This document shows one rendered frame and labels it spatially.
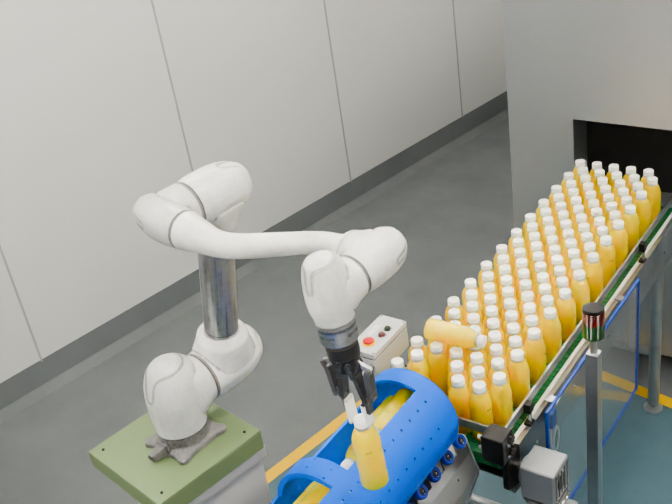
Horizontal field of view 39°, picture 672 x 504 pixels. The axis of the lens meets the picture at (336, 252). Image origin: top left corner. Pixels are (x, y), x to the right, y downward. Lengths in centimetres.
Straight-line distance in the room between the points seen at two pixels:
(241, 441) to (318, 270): 97
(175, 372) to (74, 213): 241
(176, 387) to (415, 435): 67
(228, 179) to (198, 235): 24
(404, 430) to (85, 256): 289
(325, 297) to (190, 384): 84
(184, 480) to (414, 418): 67
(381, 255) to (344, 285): 13
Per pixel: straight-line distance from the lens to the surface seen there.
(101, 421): 489
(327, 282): 198
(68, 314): 519
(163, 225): 234
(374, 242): 210
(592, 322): 286
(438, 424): 265
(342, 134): 611
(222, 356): 279
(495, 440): 281
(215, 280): 263
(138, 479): 284
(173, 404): 275
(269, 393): 474
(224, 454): 282
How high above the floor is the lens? 288
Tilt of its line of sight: 30 degrees down
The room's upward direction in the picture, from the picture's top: 9 degrees counter-clockwise
